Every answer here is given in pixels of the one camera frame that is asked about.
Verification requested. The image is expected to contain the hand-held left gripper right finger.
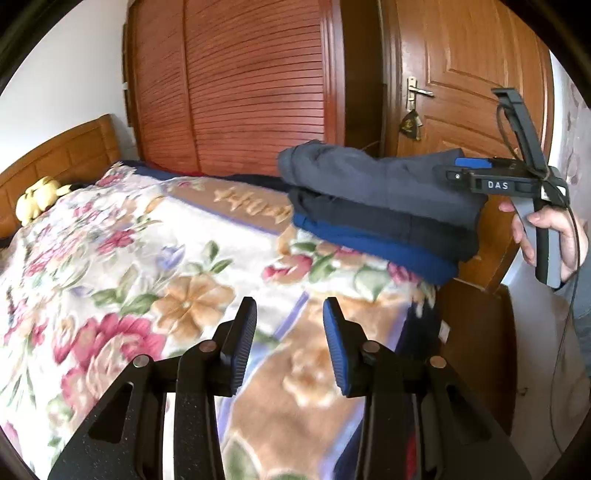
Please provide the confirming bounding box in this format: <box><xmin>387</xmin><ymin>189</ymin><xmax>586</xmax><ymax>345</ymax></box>
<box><xmin>323</xmin><ymin>296</ymin><xmax>539</xmax><ymax>480</ymax></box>

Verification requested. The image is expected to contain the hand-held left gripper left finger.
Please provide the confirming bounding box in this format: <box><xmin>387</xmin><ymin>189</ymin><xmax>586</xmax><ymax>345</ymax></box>
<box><xmin>48</xmin><ymin>296</ymin><xmax>258</xmax><ymax>480</ymax></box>

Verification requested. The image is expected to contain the black jacket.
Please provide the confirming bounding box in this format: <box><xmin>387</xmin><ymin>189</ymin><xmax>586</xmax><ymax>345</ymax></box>
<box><xmin>277</xmin><ymin>140</ymin><xmax>489</xmax><ymax>232</ymax></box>

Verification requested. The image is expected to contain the person's right forearm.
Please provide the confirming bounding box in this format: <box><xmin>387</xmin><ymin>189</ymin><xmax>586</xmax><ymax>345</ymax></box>
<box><xmin>551</xmin><ymin>258</ymin><xmax>591</xmax><ymax>334</ymax></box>

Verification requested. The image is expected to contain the person's right hand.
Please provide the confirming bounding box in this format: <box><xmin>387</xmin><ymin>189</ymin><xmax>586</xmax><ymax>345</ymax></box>
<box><xmin>499</xmin><ymin>198</ymin><xmax>588</xmax><ymax>283</ymax></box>

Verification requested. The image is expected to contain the hanging key tag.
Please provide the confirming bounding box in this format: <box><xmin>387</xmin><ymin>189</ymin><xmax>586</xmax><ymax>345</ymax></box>
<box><xmin>399</xmin><ymin>108</ymin><xmax>424</xmax><ymax>140</ymax></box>

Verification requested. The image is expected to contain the blue folded garment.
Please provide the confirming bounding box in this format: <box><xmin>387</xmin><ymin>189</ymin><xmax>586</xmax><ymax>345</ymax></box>
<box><xmin>293</xmin><ymin>212</ymin><xmax>459</xmax><ymax>287</ymax></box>

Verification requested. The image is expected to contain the wooden door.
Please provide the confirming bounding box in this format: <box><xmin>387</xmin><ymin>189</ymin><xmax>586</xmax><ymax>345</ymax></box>
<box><xmin>381</xmin><ymin>0</ymin><xmax>556</xmax><ymax>296</ymax></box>

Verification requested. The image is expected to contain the floral blanket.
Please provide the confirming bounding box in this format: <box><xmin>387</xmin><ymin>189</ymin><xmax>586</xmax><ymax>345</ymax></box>
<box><xmin>0</xmin><ymin>161</ymin><xmax>439</xmax><ymax>480</ymax></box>

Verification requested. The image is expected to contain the wooden bed footboard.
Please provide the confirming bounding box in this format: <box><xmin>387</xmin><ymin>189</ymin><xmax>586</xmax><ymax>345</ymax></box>
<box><xmin>436</xmin><ymin>277</ymin><xmax>519</xmax><ymax>437</ymax></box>

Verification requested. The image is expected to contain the wooden louvred wardrobe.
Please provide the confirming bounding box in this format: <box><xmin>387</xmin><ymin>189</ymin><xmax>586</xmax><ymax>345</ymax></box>
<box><xmin>122</xmin><ymin>0</ymin><xmax>384</xmax><ymax>179</ymax></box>

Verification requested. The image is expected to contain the yellow plush toy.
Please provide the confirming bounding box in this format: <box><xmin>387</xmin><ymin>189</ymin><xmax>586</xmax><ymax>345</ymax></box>
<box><xmin>15</xmin><ymin>176</ymin><xmax>75</xmax><ymax>227</ymax></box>

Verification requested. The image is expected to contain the wooden bed headboard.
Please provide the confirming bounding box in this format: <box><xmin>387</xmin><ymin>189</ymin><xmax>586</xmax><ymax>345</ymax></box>
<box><xmin>0</xmin><ymin>114</ymin><xmax>136</xmax><ymax>238</ymax></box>

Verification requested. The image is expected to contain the brass door handle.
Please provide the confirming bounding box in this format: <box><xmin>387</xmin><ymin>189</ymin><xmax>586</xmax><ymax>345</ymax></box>
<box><xmin>406</xmin><ymin>77</ymin><xmax>435</xmax><ymax>112</ymax></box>

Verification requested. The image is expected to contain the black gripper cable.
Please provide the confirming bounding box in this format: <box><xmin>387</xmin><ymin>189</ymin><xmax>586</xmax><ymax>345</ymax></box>
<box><xmin>496</xmin><ymin>104</ymin><xmax>579</xmax><ymax>457</ymax></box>

